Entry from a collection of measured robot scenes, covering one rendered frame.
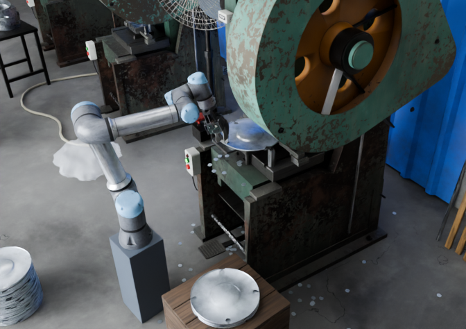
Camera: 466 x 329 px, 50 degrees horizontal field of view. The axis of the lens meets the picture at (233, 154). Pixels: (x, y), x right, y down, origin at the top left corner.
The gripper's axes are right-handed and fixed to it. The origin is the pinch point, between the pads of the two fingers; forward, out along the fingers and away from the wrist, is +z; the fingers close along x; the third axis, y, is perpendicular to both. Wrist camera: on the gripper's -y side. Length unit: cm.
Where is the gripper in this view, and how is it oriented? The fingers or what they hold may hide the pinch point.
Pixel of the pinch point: (225, 141)
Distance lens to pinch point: 228.5
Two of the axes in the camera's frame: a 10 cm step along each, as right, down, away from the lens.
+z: 3.4, 8.1, 4.7
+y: -2.0, 5.6, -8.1
